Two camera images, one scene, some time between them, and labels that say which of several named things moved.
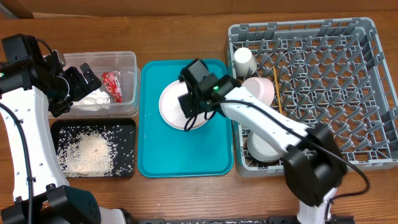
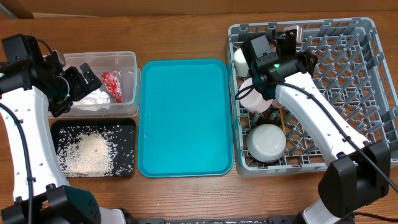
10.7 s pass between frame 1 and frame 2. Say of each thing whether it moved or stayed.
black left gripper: stayed
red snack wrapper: stayed
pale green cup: stayed
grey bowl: stayed
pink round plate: moved
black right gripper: moved
